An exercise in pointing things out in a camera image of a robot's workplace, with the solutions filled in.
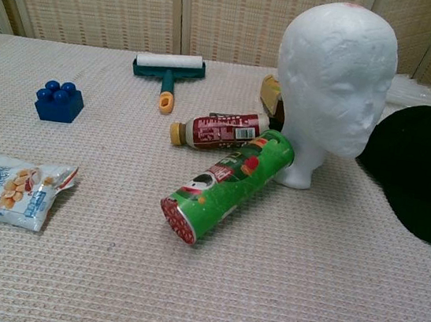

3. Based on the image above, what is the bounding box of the white snack bag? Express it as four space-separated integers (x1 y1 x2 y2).
0 150 81 238

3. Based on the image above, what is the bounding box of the green chips can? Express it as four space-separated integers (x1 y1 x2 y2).
155 117 299 259

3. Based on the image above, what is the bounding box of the blue building block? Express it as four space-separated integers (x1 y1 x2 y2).
32 77 88 127

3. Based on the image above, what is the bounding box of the yellow sponge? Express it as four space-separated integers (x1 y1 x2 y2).
257 72 288 117

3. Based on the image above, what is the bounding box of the beige woven tablecloth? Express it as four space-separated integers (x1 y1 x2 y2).
0 31 431 322

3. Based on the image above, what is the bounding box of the black baseball cap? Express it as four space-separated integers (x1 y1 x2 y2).
347 96 431 246

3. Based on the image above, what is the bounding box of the teal lint roller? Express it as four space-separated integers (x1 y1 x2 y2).
127 47 209 120

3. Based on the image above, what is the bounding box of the brown drink bottle red label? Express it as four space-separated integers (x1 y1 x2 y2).
167 102 274 160

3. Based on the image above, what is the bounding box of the white foam mannequin head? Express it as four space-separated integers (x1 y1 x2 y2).
262 0 405 201

